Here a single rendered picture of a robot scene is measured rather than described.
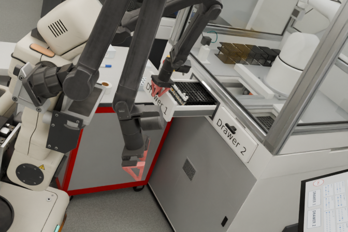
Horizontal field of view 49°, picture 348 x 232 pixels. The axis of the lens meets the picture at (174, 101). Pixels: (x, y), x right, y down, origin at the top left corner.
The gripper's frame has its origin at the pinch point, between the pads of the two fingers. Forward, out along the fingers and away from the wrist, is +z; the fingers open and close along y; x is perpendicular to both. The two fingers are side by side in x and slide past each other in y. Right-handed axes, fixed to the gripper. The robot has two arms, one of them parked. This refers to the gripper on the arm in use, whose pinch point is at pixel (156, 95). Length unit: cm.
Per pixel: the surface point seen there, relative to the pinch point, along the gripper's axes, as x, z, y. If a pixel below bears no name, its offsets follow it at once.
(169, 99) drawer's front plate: -7.1, -2.4, 2.7
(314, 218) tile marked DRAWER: -88, -11, 12
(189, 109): -9.9, 0.6, 14.8
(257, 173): -51, 6, 30
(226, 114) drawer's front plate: -20.5, -4.3, 28.2
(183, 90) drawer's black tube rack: 3.4, -1.7, 18.1
